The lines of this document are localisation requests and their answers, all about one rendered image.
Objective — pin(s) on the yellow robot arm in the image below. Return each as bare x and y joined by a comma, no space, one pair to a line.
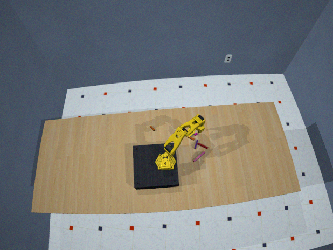
167,157

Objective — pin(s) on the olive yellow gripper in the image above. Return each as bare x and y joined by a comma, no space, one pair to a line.
199,129

